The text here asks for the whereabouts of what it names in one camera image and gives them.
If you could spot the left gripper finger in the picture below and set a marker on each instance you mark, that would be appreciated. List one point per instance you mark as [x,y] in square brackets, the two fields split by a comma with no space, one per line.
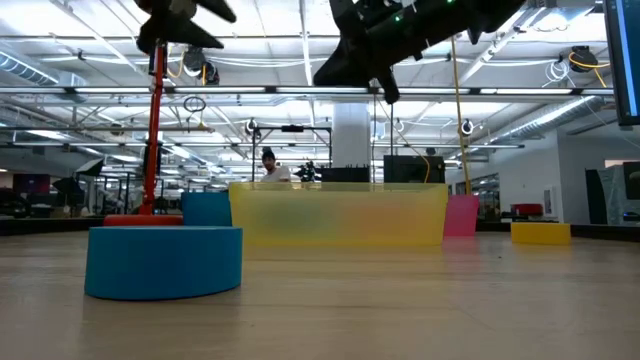
[175,32]
[217,10]

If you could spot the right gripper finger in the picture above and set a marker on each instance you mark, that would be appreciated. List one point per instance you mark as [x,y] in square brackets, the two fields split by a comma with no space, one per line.
[391,85]
[355,65]

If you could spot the yellow tape roll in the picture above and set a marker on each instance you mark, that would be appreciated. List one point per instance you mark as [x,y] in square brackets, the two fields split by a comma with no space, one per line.
[540,233]

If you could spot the blue tape roll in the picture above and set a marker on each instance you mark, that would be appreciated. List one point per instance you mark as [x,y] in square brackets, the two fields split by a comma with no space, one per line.
[163,262]

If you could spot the background black robot arm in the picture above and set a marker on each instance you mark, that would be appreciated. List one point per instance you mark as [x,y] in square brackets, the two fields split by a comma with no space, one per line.
[307,171]

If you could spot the tall black equipment box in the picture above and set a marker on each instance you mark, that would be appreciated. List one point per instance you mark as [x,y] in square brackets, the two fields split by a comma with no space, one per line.
[414,169]

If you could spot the long ceiling light bar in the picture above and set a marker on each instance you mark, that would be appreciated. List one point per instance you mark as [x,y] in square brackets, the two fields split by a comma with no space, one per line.
[270,90]

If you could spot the red desk lamp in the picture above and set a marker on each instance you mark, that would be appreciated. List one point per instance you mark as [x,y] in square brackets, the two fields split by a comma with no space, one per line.
[152,125]

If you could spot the low black equipment box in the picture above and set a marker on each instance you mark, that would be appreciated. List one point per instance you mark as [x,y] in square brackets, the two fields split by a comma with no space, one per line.
[345,174]

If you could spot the person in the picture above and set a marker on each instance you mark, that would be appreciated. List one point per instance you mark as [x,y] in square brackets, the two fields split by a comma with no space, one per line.
[274,174]

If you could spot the yellow translucent tray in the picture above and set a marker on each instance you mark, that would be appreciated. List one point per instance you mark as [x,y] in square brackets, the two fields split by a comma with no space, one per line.
[340,212]

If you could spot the pink plastic tray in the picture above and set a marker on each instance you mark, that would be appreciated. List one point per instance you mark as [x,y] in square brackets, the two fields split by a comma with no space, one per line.
[461,215]

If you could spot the black studio light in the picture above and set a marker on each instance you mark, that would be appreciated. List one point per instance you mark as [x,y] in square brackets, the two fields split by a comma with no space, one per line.
[90,167]

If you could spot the blue plastic tray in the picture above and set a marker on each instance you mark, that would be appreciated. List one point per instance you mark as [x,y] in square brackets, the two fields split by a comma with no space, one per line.
[207,209]

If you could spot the red background box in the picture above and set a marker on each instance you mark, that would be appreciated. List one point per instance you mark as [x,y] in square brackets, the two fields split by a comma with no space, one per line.
[526,209]

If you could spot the maroon background panel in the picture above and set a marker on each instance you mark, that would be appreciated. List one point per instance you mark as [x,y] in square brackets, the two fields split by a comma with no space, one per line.
[31,184]

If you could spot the computer monitor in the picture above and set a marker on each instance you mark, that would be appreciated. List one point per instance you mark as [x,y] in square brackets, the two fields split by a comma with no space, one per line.
[622,60]

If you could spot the black standing panel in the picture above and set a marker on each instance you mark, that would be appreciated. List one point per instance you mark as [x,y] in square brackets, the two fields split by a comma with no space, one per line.
[631,180]
[595,195]

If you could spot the black background gantry frame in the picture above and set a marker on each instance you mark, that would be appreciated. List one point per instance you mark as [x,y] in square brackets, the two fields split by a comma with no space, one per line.
[253,150]

